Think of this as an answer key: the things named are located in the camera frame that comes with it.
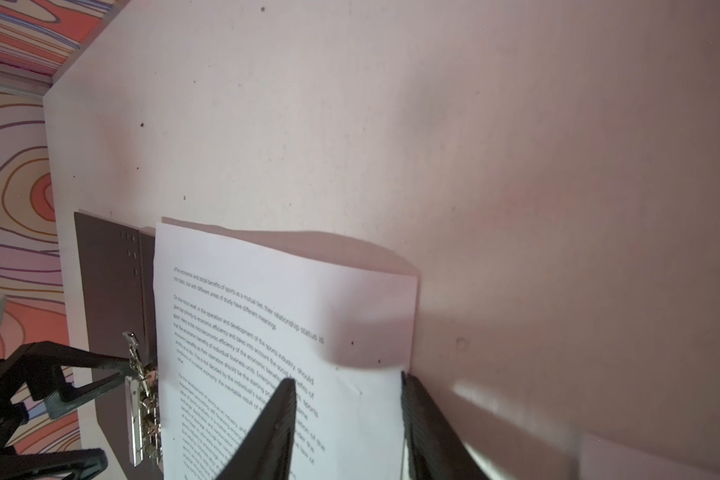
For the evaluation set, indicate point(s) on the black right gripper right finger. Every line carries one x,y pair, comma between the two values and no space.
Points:
435,451

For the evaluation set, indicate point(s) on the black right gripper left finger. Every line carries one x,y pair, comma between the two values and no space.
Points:
266,451

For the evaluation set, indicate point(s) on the metal folder clip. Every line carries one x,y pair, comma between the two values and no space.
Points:
142,408

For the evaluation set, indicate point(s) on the green highlighted printed paper sheet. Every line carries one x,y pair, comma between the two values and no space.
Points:
237,313

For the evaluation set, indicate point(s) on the black file folder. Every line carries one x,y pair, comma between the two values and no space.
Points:
116,266

